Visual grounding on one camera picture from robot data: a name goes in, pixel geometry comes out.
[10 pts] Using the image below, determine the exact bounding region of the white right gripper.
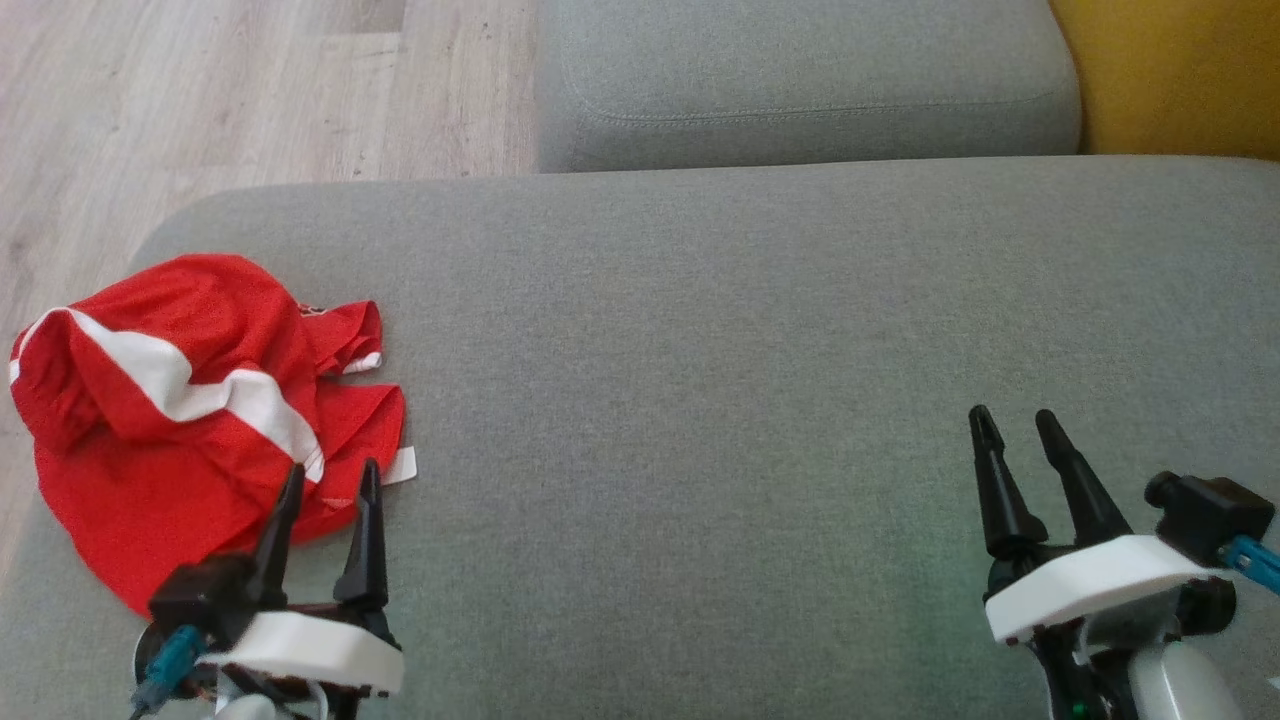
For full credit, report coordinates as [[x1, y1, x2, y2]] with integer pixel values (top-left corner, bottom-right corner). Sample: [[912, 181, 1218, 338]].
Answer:
[[968, 404, 1238, 720]]

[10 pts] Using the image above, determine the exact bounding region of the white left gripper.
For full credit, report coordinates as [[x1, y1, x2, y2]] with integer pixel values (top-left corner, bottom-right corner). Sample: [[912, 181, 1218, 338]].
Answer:
[[196, 458, 406, 720]]

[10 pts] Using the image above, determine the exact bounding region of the red basketball jersey number 23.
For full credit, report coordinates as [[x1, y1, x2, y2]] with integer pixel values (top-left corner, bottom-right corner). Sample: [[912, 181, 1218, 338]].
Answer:
[[33, 298, 418, 617]]

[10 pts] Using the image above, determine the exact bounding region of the grey fabric sofa seat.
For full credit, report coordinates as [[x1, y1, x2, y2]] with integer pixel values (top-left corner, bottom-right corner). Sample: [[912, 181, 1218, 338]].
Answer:
[[0, 155, 1280, 720]]

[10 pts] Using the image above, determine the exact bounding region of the yellow panel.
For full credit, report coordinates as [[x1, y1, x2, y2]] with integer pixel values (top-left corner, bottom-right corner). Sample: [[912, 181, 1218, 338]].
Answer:
[[1048, 0, 1280, 163]]

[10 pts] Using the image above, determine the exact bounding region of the grey sofa back cushion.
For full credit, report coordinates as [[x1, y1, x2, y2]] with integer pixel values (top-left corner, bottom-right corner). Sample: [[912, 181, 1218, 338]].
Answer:
[[533, 0, 1084, 175]]

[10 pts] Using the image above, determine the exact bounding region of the left camera cable blue plug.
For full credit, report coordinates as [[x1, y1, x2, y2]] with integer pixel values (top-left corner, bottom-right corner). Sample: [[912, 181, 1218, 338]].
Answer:
[[128, 624, 209, 720]]

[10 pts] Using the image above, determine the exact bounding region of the camera cable blue plug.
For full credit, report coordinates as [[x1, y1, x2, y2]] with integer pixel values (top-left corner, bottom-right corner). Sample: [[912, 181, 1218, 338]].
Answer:
[[128, 624, 209, 720], [1220, 535, 1280, 598]]

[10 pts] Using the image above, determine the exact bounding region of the right camera cable blue plug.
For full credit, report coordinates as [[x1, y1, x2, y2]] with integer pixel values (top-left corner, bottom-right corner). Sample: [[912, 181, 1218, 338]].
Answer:
[[1220, 535, 1280, 598]]

